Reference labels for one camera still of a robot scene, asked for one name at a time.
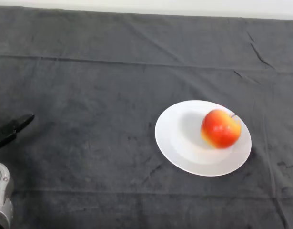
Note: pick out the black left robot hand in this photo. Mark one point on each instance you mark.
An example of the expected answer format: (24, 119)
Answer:
(10, 128)

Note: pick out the red yellow apple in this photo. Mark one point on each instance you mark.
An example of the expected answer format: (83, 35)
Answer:
(220, 131)

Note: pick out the white round plate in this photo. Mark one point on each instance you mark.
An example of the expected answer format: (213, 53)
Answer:
(179, 143)

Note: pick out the black cloth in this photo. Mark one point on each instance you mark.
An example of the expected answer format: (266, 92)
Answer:
(89, 83)

